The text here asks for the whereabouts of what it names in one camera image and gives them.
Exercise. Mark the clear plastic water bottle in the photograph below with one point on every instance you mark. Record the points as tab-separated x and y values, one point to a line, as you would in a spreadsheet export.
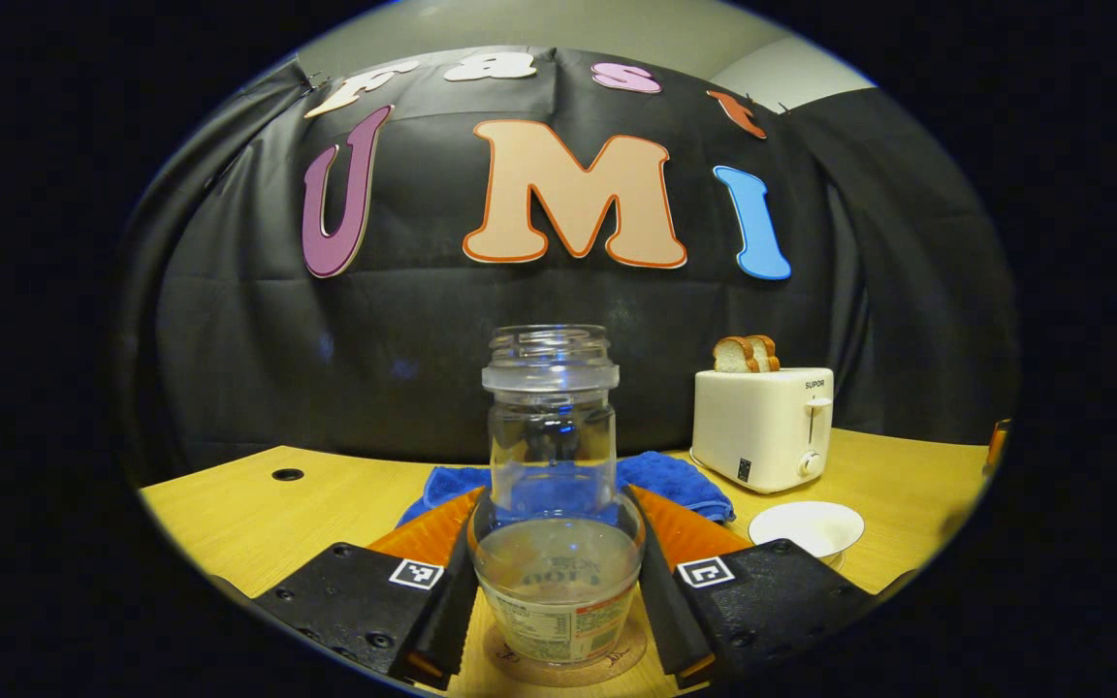
554	582

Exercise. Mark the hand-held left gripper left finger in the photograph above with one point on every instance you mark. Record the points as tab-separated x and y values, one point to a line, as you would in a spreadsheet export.
345	601

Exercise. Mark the white toaster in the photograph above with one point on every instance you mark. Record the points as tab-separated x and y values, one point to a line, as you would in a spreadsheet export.
762	427

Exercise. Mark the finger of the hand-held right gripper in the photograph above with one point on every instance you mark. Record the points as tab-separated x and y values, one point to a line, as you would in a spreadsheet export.
997	446

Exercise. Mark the yellow ceramic saucer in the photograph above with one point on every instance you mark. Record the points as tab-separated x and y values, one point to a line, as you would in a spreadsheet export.
840	559

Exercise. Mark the yellow ceramic teacup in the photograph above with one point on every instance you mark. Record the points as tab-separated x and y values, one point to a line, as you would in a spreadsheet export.
806	525

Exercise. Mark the toast bread slice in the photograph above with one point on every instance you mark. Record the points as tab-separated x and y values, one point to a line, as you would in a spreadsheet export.
769	353
733	357

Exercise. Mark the round wooden coaster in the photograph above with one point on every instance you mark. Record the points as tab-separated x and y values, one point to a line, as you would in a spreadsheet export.
622	663

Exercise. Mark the black backdrop cloth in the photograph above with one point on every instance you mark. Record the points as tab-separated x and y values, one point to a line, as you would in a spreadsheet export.
374	359

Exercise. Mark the blue towel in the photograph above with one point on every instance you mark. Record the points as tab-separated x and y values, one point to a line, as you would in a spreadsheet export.
675	480

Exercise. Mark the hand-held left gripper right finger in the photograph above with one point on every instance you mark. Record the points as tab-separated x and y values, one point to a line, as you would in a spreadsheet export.
772	601

